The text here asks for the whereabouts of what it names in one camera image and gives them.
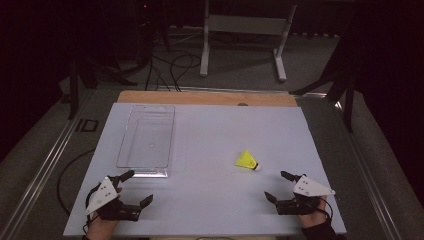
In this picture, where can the metal floor rail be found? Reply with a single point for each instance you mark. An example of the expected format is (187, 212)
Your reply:
(366, 173)
(43, 166)

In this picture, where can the person's right hand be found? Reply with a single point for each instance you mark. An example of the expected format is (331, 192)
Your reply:
(315, 218)

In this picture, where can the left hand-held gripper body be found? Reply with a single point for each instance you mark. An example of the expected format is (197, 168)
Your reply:
(101, 196)

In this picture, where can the clear plastic container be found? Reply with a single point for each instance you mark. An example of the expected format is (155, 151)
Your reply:
(146, 140)

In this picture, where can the person's left hand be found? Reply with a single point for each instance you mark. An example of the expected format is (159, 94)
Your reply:
(100, 229)

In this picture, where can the black tripod stand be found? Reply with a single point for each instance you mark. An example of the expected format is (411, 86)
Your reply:
(80, 73)
(343, 83)

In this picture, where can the yellow shuttlecock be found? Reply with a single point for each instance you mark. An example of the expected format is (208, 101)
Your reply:
(246, 160)

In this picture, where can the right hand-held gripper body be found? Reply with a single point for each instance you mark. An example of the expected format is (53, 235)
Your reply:
(308, 188)

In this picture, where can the white metal stand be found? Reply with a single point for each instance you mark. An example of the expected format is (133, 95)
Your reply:
(245, 25)

